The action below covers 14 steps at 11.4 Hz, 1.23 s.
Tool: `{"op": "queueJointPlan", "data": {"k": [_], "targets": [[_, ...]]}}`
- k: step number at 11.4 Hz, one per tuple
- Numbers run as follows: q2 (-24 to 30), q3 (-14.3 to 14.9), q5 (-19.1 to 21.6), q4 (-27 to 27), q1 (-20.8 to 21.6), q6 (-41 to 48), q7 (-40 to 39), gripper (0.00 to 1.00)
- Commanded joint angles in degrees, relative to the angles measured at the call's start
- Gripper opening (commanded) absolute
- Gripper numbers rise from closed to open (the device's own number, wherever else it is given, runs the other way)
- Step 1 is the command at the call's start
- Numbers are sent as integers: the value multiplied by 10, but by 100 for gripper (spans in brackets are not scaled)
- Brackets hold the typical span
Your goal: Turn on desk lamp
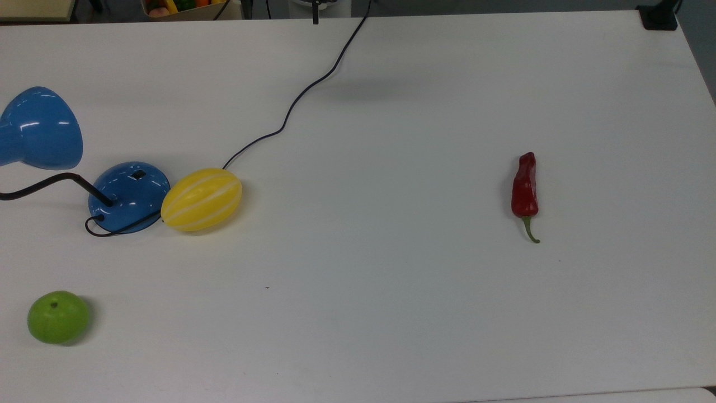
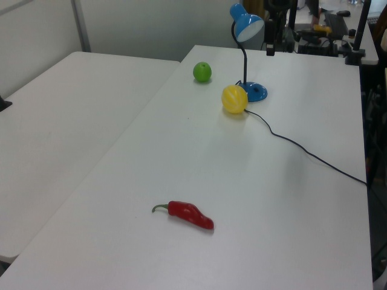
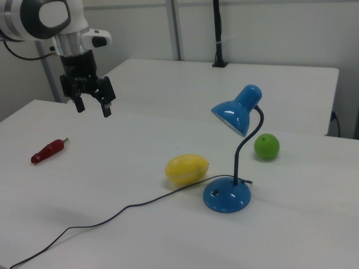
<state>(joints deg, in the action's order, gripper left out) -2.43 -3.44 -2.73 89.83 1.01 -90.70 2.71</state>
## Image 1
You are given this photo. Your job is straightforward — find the green toy apple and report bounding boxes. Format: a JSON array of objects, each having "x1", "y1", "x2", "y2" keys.
[{"x1": 27, "y1": 290, "x2": 91, "y2": 345}]

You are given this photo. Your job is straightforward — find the blue desk lamp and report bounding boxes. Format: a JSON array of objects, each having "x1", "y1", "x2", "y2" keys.
[{"x1": 0, "y1": 86, "x2": 171, "y2": 235}]

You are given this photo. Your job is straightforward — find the light wooden side table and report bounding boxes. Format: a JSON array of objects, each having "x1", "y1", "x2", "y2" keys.
[{"x1": 0, "y1": 0, "x2": 77, "y2": 22}]

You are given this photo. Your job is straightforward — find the yellow box of toy food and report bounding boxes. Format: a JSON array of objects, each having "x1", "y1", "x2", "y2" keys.
[{"x1": 141, "y1": 0, "x2": 230, "y2": 21}]

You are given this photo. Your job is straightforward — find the black table clamp mount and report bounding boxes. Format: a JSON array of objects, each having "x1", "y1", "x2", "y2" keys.
[{"x1": 637, "y1": 0, "x2": 682, "y2": 31}]

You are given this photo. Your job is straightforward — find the black lamp power cable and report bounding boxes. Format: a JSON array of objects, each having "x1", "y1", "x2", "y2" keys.
[{"x1": 85, "y1": 0, "x2": 372, "y2": 237}]

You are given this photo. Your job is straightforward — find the yellow striped toy melon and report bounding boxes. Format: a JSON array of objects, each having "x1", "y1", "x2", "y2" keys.
[{"x1": 161, "y1": 168, "x2": 243, "y2": 232}]

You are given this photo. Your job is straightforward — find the red toy chili pepper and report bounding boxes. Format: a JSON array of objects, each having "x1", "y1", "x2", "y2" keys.
[{"x1": 511, "y1": 152, "x2": 541, "y2": 244}]

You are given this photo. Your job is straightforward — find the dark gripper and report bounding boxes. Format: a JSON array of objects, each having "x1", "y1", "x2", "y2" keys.
[{"x1": 305, "y1": 0, "x2": 329, "y2": 25}]

